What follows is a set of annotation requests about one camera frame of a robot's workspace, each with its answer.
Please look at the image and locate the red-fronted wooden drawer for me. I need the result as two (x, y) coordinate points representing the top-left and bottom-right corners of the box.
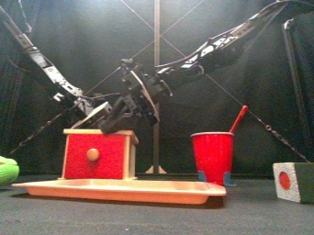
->
(63, 133), (127, 181)

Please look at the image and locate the pale wooden drawer box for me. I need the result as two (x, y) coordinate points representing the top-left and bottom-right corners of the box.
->
(60, 128), (141, 182)

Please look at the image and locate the red plastic cup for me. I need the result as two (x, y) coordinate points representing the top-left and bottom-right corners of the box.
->
(188, 131), (236, 186)

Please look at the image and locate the red plastic spoon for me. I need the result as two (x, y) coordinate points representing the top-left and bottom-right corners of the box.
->
(228, 105), (250, 134)

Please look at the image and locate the pink plastic tray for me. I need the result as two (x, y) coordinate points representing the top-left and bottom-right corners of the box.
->
(10, 178), (228, 206)

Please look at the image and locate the green yellow toy corn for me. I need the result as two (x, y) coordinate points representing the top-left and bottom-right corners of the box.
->
(0, 155), (21, 187)

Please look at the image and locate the blue cup holder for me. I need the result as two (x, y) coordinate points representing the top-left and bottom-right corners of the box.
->
(196, 170), (238, 187)

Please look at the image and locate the small grey block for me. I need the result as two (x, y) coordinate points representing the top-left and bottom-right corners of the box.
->
(272, 162), (314, 205)

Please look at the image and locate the thin diagonal brace wire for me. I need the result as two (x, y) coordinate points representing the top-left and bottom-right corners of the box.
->
(8, 0), (206, 156)
(119, 0), (311, 163)

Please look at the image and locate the metal frame post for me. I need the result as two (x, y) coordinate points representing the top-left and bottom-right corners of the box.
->
(143, 0), (169, 175)

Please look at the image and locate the black side frame upright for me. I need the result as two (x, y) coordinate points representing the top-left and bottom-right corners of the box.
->
(282, 17), (310, 155)

